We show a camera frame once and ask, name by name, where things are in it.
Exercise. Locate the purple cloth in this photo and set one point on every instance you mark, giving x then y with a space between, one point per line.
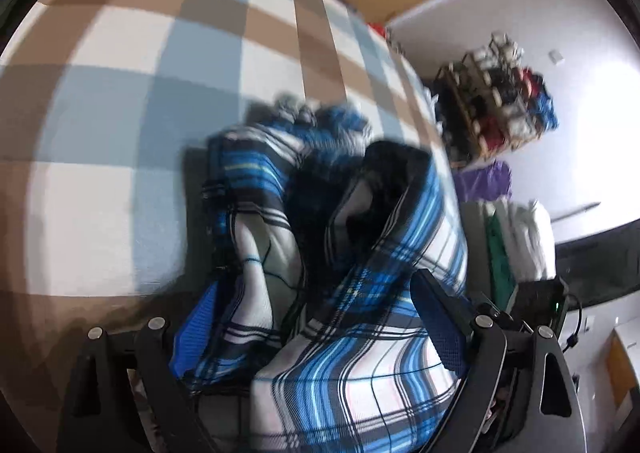
488 183

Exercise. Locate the white folded garment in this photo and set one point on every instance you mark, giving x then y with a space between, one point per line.
528 239

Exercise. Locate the wooden shoe rack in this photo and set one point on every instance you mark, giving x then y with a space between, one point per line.
489 103

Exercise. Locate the green folded garment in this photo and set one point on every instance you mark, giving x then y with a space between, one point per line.
502 280

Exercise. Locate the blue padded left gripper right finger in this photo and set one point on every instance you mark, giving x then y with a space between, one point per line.
446 318

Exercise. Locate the checkered brown blue bedsheet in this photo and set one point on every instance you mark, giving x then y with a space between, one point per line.
107 107

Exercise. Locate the grey folded garment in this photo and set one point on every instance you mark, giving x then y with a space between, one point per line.
478 274

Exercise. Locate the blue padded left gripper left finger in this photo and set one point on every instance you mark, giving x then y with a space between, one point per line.
190 359

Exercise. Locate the blue white plaid shirt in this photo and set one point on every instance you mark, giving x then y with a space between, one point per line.
316 229

